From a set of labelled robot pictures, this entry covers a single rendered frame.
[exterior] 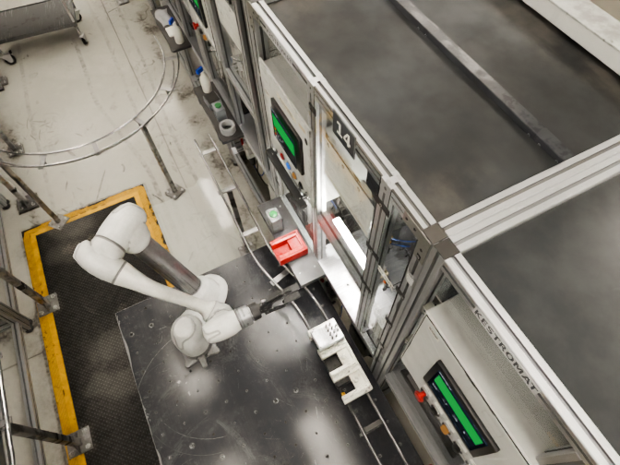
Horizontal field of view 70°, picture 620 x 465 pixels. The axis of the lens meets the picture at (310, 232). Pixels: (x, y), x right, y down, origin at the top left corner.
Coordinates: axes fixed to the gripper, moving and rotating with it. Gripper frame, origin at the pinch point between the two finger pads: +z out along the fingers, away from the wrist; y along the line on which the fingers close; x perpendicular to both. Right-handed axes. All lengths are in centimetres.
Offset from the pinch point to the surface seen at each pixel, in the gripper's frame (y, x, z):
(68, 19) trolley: -86, 400, -59
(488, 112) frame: 88, -12, 61
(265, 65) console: 71, 57, 21
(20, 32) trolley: -86, 403, -105
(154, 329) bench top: -44, 33, -68
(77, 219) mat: -111, 180, -110
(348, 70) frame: 88, 22, 35
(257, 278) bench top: -44, 35, -8
